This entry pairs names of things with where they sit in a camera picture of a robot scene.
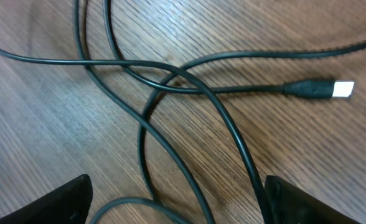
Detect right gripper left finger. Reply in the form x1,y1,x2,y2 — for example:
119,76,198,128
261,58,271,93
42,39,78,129
0,174,93,224

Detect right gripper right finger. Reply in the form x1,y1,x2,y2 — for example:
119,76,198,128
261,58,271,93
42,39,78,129
265,175,359,224

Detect black USB cable three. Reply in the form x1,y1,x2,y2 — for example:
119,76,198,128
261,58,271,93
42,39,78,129
73,0,366,224

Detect black USB cable two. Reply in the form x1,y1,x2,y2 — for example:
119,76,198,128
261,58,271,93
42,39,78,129
103,0,355,100

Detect black USB cable one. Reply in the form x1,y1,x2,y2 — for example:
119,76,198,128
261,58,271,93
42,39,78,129
0,40,276,224

